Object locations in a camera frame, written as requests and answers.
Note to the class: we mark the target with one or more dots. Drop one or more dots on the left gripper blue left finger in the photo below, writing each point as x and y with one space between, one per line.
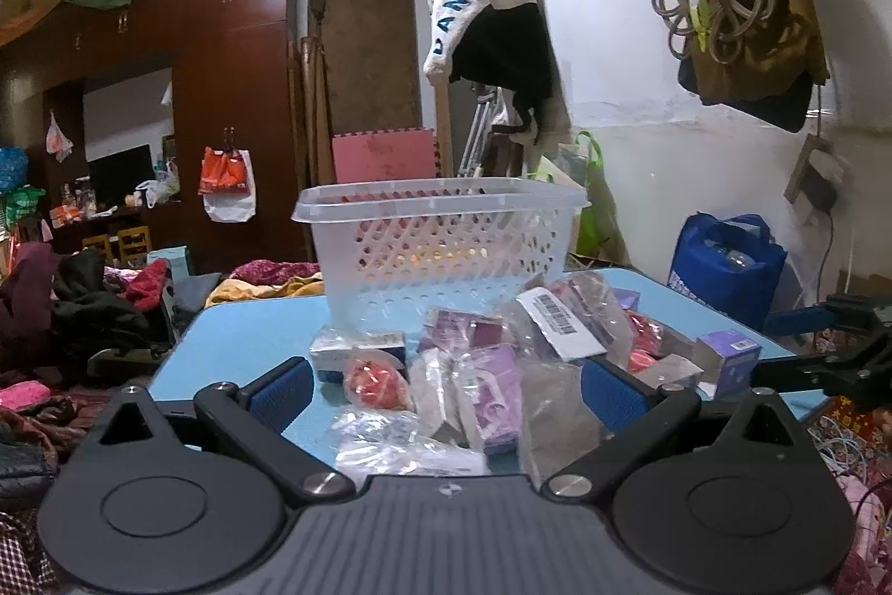
248 422

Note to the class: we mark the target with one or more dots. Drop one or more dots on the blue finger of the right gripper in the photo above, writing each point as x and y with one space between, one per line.
799 321

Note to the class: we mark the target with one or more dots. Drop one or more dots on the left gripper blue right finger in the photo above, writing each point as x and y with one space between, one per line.
643 422

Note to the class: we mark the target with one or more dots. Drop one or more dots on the purple box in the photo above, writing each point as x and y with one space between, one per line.
727 359

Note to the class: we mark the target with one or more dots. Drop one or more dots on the red item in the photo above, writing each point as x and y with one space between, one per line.
376 385

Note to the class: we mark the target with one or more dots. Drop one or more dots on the clear bagged grey packet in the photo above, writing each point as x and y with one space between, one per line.
557 426

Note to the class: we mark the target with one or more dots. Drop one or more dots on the blue non-woven shopping bag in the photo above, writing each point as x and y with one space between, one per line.
730 265

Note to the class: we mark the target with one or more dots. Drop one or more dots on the white box with barcode label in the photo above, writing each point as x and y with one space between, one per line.
566 335

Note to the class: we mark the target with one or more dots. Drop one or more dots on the white blue small box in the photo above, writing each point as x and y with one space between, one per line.
332 352

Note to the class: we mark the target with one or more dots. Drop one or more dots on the yellow orange floral blanket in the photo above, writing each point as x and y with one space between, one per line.
234 290

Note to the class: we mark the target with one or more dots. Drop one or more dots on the purple packet in plastic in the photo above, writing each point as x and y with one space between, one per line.
488 386

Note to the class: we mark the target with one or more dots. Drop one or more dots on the teal box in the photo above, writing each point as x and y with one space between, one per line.
178 259

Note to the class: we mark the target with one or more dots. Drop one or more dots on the green and white tote bag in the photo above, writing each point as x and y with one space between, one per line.
595 233

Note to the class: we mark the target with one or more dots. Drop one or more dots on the clear plastic perforated basket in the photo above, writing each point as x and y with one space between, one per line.
391 250

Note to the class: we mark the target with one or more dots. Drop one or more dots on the orange and white hanging bag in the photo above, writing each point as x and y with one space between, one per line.
227 186

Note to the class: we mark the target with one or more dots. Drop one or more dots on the hanging brown bag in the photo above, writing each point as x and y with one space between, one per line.
762 57

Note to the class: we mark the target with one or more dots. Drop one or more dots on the pink foam mat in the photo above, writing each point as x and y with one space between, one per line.
387 155

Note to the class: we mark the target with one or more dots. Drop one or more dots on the metal crutches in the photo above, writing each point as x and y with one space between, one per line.
490 111

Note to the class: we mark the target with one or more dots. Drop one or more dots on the dark red wooden wardrobe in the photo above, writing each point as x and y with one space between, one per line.
234 80

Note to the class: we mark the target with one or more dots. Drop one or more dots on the brown wooden board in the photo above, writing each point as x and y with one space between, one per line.
360 73

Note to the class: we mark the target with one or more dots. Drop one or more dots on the white hoodie with blue letters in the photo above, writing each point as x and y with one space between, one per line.
504 44

